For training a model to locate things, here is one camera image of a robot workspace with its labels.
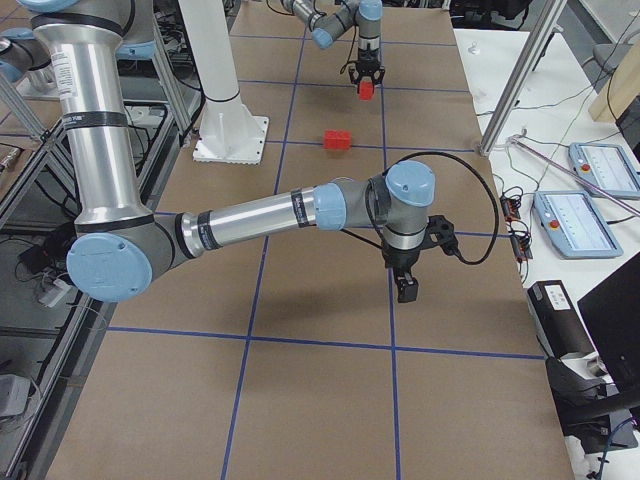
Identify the black box with label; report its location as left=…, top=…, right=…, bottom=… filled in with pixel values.
left=526, top=280, right=595, bottom=359

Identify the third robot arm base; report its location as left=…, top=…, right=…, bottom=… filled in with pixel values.
left=1, top=27, right=56, bottom=93

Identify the near teach pendant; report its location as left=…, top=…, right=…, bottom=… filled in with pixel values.
left=533, top=191, right=624, bottom=259

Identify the aluminium frame post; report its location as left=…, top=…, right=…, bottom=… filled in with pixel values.
left=478, top=0, right=567, bottom=157

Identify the far teach pendant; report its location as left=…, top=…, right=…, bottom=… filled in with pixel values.
left=569, top=143, right=639, bottom=200

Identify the metal rod with stand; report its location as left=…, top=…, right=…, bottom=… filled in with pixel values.
left=507, top=135, right=640, bottom=218

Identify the red block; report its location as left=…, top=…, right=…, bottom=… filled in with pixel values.
left=358, top=81, right=375, bottom=101
left=323, top=129, right=342, bottom=150
left=335, top=130, right=352, bottom=150

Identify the white pillar base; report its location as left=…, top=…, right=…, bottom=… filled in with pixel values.
left=180, top=1, right=269, bottom=165

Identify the black monitor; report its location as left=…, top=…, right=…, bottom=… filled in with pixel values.
left=578, top=254, right=639, bottom=391

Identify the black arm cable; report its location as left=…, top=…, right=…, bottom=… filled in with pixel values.
left=339, top=39, right=362, bottom=76
left=339, top=150, right=503, bottom=266

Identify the teach pendant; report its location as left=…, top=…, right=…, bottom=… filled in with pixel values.
left=569, top=143, right=639, bottom=200
left=533, top=191, right=624, bottom=259

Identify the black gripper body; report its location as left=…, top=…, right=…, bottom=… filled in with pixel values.
left=382, top=215, right=459, bottom=273
left=347, top=49, right=385, bottom=83

